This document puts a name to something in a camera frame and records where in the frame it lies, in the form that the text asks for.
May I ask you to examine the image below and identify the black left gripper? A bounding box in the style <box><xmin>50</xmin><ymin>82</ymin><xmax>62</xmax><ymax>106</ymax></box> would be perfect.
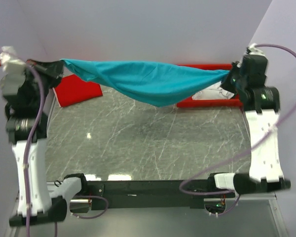
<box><xmin>20</xmin><ymin>58</ymin><xmax>65</xmax><ymax>110</ymax></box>

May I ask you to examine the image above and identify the teal t-shirt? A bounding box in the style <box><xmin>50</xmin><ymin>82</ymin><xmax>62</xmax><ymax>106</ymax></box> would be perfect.
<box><xmin>62</xmin><ymin>59</ymin><xmax>229</xmax><ymax>107</ymax></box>

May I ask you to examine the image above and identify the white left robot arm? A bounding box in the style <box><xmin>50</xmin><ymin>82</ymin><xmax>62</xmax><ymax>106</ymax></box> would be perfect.
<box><xmin>1</xmin><ymin>60</ymin><xmax>89</xmax><ymax>227</ymax></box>

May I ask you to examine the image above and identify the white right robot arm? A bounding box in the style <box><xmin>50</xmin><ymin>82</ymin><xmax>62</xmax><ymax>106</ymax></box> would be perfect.
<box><xmin>206</xmin><ymin>54</ymin><xmax>291</xmax><ymax>197</ymax></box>

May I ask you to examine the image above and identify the red plastic bin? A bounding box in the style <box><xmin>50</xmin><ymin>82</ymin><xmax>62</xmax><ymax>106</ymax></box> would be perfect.
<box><xmin>177</xmin><ymin>64</ymin><xmax>242</xmax><ymax>108</ymax></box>

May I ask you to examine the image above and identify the crumpled white t-shirt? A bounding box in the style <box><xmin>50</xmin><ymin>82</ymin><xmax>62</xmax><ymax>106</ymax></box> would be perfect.
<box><xmin>192</xmin><ymin>82</ymin><xmax>235</xmax><ymax>100</ymax></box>

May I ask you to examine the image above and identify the folded red t-shirt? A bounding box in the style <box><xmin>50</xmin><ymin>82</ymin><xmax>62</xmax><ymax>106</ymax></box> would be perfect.
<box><xmin>53</xmin><ymin>75</ymin><xmax>103</xmax><ymax>107</ymax></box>

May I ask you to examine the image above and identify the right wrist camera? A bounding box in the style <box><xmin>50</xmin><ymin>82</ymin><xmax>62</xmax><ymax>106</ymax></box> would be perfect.
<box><xmin>246</xmin><ymin>43</ymin><xmax>265</xmax><ymax>57</ymax></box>

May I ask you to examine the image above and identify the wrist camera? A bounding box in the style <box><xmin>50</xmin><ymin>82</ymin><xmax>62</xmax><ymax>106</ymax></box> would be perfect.
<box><xmin>246</xmin><ymin>43</ymin><xmax>265</xmax><ymax>57</ymax></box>
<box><xmin>0</xmin><ymin>46</ymin><xmax>26</xmax><ymax>74</ymax></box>

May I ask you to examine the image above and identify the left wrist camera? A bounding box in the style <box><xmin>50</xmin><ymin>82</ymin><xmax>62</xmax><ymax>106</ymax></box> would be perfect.
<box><xmin>0</xmin><ymin>46</ymin><xmax>26</xmax><ymax>74</ymax></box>

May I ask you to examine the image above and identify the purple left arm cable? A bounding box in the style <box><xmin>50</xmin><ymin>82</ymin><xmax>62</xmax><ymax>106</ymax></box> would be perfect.
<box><xmin>0</xmin><ymin>48</ymin><xmax>60</xmax><ymax>237</ymax></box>

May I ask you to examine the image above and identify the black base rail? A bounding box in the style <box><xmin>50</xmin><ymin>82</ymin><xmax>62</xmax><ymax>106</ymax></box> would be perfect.
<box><xmin>75</xmin><ymin>178</ymin><xmax>235</xmax><ymax>210</ymax></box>

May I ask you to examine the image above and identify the aluminium frame rail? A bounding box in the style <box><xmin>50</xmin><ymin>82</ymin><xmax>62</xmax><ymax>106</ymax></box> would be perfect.
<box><xmin>269</xmin><ymin>193</ymin><xmax>289</xmax><ymax>237</ymax></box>

